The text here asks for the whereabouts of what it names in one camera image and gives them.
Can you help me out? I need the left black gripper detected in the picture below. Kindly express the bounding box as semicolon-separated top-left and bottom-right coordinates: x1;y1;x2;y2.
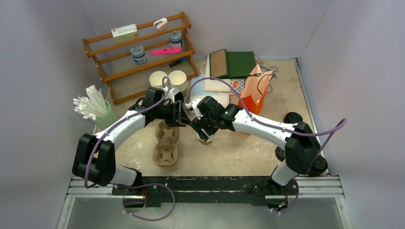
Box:
154;100;191;126

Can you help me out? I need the brown paper cup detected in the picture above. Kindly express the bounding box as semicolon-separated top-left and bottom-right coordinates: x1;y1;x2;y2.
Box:
199;135;215;145

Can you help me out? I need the orange paper bag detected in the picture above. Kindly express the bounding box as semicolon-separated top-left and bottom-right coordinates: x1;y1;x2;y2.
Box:
240;64;274;115

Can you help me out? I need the white cup lid picked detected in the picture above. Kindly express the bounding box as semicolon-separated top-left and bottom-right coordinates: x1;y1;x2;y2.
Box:
197;133;210;141

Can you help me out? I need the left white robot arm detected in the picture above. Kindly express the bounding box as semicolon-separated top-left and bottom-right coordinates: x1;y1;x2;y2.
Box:
72;87;190;195

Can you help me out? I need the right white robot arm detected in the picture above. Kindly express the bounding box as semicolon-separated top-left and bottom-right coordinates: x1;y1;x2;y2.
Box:
186;96;320;194

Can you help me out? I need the pulp cup carrier tray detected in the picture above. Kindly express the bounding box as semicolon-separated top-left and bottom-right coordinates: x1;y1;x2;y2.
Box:
152;121;180;167

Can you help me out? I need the right white cup stack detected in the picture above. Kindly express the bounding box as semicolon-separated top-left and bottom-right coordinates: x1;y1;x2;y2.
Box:
168;70;188;98

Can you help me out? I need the white cup stack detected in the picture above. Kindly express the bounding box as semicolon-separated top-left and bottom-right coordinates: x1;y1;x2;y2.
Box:
149;71;168;88
168;70;188;98

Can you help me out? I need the left white cup stack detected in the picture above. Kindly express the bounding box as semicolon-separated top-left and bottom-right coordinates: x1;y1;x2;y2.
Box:
149;71;168;88

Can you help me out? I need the black blue marker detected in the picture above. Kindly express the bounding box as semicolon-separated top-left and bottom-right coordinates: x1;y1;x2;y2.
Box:
169;57;187;67

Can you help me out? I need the blue checkered paper bag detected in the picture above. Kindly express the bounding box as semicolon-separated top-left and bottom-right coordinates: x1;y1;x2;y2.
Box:
231;79;245;94

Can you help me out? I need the green paper bag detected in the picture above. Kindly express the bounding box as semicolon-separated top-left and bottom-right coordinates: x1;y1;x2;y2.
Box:
208;49;256;79

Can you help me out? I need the pink marker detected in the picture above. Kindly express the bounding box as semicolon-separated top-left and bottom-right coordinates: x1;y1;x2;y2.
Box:
150;47;182;55

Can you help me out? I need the green straw holder cup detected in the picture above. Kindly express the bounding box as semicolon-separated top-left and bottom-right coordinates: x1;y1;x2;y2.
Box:
93;101;120;130

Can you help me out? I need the blue white jar left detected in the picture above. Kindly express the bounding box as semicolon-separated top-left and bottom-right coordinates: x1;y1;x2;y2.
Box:
130;45;147;64

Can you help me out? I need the blue white jar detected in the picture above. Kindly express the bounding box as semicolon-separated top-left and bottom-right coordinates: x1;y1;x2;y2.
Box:
169;31;183;49
130;45;147;64

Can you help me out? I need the blue white jar right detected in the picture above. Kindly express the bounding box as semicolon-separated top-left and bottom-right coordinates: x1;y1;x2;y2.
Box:
169;31;183;49

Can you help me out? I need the black cup lid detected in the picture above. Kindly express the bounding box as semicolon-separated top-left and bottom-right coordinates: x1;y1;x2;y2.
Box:
283;112;303;124
275;146;285;162

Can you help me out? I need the wooden shelf rack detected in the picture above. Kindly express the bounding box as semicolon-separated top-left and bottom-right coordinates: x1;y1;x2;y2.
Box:
82;12;199;104

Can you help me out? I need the white pink clip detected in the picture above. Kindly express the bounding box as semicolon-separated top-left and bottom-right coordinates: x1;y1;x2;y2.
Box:
153;18;168;31

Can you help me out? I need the white green box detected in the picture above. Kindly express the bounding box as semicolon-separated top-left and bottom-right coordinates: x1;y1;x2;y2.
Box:
111;24;139;43

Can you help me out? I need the black lid stack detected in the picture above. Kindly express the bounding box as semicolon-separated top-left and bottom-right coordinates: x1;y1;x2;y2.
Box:
308;155;328;177

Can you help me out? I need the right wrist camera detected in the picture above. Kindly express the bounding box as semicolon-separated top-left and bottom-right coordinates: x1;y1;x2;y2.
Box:
185;98;203;119

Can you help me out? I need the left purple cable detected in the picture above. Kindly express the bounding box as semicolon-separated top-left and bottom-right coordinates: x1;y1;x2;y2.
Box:
84;76;177;222

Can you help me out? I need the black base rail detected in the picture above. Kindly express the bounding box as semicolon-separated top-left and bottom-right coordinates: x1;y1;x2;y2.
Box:
66;175;345;209

